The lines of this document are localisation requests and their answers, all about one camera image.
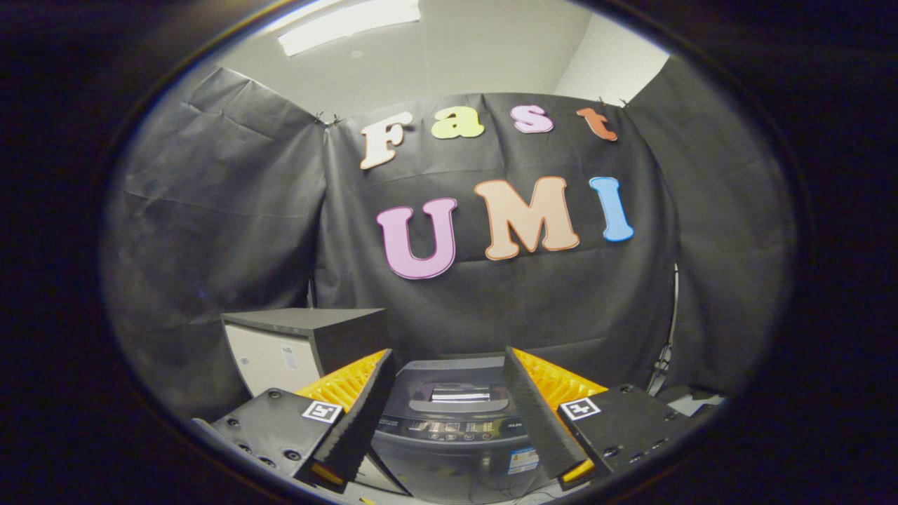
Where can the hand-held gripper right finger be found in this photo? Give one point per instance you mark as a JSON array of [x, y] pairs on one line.
[[537, 414]]

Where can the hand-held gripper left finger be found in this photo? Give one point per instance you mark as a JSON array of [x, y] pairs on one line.
[[365, 414]]

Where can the dark grey washing machine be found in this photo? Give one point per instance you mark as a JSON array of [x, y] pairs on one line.
[[449, 463]]

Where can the white cabinet with dark top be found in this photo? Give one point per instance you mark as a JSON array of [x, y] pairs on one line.
[[273, 358]]

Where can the metal backdrop stand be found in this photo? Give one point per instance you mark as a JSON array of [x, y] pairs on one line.
[[666, 337], [312, 293]]

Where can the black backdrop cloth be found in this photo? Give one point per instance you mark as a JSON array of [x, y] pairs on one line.
[[231, 210]]

